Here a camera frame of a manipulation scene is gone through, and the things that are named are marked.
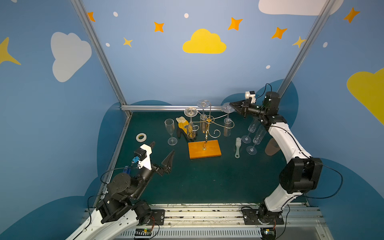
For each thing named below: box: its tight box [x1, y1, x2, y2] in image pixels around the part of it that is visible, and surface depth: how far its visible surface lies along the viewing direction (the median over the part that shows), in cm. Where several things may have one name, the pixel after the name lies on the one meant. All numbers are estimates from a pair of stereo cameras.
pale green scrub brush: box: [234, 137, 242, 159], surface depth 104 cm
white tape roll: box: [136, 133, 147, 143], surface depth 107 cm
